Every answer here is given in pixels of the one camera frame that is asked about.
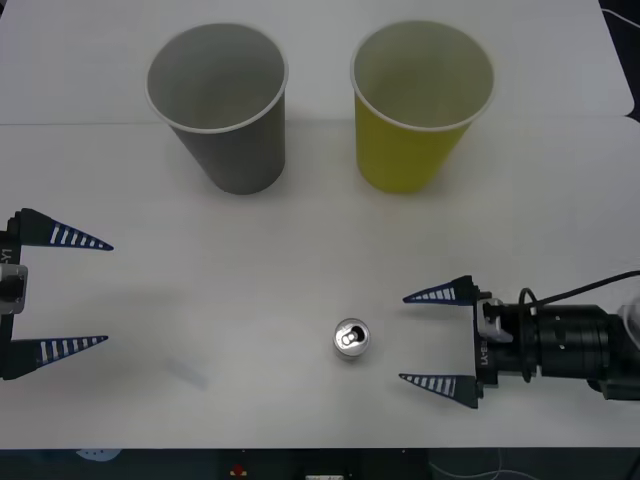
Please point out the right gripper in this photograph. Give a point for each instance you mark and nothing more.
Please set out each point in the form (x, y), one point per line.
(505, 360)

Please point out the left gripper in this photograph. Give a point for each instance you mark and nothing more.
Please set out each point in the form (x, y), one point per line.
(9, 250)

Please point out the silver-topped drink can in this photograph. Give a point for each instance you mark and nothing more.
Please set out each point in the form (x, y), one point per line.
(351, 340)

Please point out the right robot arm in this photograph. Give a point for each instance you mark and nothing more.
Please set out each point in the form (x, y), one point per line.
(575, 340)

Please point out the yellow-green plastic waste bin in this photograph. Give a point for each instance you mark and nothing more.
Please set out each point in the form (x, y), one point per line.
(400, 160)

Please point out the black robot torso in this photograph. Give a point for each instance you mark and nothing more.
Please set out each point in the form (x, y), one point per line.
(280, 462)

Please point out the grey plastic waste bin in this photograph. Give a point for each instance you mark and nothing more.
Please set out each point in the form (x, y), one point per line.
(235, 160)

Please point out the red round button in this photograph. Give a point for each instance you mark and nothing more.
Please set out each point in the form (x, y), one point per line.
(238, 470)

